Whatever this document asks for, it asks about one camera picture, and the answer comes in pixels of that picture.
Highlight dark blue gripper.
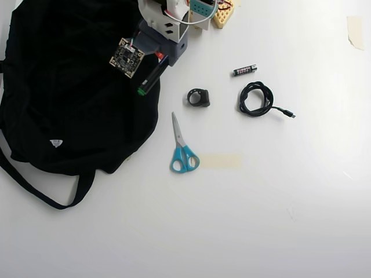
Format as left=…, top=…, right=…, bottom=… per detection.
left=132, top=20, right=189, bottom=68

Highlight black marker with green cap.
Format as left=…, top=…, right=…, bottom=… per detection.
left=136, top=54, right=169, bottom=97

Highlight black cloth bag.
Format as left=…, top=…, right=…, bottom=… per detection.
left=0, top=0, right=162, bottom=211

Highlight teal perforated robot part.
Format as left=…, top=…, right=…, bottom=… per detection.
left=189, top=0, right=219, bottom=17

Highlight yellow perforated plastic block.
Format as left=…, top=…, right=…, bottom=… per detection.
left=212, top=0, right=238, bottom=30

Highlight black AAA battery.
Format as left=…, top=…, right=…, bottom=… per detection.
left=232, top=64, right=259, bottom=78

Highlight long beige masking tape strip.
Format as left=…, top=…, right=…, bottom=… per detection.
left=199, top=153, right=243, bottom=170

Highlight short beige masking tape strip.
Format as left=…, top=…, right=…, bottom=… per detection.
left=346, top=15, right=365, bottom=52

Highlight bare camera circuit board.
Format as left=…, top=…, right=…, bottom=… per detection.
left=108, top=37, right=146, bottom=79

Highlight white cable loop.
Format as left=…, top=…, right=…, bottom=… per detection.
left=164, top=5, right=219, bottom=26

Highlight black plastic ring clip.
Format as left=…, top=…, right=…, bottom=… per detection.
left=185, top=87, right=211, bottom=109

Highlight scissors with blue handles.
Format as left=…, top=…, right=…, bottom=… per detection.
left=169, top=111, right=202, bottom=175

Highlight black braided USB cable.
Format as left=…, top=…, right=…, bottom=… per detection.
left=238, top=81, right=297, bottom=120

